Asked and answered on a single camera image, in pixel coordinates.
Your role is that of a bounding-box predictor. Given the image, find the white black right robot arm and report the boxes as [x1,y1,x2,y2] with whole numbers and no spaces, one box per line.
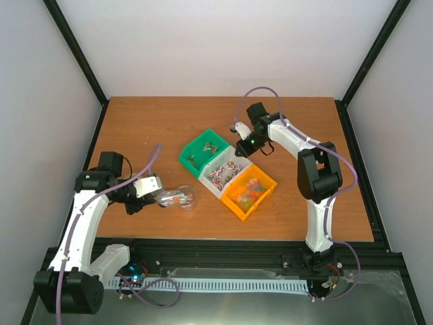
[231,102,343,274]

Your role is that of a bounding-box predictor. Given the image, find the green plastic bin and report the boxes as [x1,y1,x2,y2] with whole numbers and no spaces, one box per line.
[178,129,229,179]

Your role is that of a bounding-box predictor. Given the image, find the black aluminium frame rail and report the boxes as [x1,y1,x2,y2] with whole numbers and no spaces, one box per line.
[20,236,427,325]

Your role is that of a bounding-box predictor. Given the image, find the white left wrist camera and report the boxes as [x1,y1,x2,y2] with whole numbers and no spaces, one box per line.
[133,176,163,198]

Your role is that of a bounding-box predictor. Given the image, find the white translucent plastic bin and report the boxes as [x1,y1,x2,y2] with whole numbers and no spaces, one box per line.
[198,146,253,199]

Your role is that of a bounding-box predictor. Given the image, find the light blue slotted cable duct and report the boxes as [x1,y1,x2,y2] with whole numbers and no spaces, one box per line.
[106,276,309,295]

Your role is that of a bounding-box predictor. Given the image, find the silver metal scoop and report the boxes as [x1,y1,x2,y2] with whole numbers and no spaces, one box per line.
[156,190,177,207]

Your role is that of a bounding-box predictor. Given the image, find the gold metal jar lid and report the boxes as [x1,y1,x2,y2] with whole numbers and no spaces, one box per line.
[127,173,143,180]

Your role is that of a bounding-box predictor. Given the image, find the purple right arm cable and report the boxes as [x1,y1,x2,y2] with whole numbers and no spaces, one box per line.
[233,86,362,302]

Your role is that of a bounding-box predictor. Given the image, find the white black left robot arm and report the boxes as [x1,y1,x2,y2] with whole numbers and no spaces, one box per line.
[34,152,163,318]

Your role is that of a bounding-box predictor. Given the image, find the clear plastic jar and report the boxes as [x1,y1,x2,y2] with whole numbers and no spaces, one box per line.
[175,185,198,211]

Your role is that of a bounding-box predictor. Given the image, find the orange plastic bin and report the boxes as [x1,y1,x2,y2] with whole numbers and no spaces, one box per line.
[221,165,277,221]

